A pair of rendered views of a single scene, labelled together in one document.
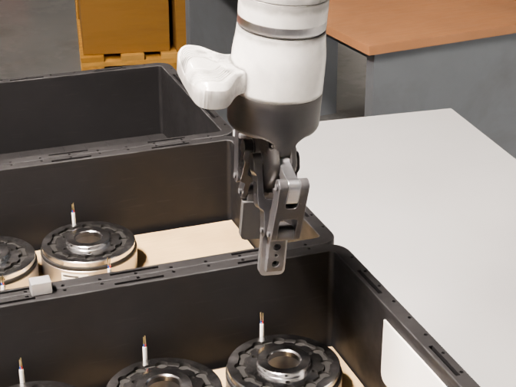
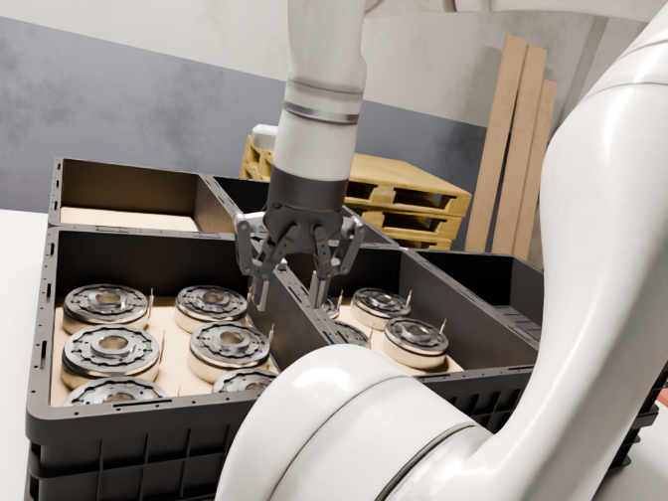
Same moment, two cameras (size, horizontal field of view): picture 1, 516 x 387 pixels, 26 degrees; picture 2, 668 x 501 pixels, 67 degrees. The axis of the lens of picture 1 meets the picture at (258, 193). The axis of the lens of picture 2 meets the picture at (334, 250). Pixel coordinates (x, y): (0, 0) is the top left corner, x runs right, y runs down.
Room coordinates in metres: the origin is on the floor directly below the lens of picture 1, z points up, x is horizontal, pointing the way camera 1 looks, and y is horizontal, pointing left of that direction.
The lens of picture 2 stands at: (0.80, -0.49, 1.21)
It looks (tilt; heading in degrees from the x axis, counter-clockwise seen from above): 19 degrees down; 80
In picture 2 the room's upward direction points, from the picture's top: 14 degrees clockwise
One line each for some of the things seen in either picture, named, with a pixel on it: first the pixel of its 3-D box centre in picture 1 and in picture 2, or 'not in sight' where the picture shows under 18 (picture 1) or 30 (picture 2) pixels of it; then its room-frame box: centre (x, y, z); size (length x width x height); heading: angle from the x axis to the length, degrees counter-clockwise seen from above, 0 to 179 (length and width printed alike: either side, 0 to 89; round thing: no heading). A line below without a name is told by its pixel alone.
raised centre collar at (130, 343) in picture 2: not in sight; (113, 345); (0.67, 0.03, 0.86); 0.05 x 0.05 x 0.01
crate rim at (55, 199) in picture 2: not in sight; (144, 198); (0.60, 0.43, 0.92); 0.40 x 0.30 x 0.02; 110
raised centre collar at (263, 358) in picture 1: (283, 362); (258, 393); (0.84, -0.02, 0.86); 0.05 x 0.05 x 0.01
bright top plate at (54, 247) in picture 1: (88, 243); (417, 335); (1.09, 0.18, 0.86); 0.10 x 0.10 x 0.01
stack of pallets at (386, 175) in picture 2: not in sight; (337, 229); (1.28, 2.22, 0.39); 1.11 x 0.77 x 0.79; 16
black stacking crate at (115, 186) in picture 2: not in sight; (141, 225); (0.60, 0.43, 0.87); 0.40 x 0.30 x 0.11; 110
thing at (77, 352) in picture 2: not in sight; (112, 348); (0.67, 0.03, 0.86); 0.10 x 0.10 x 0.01
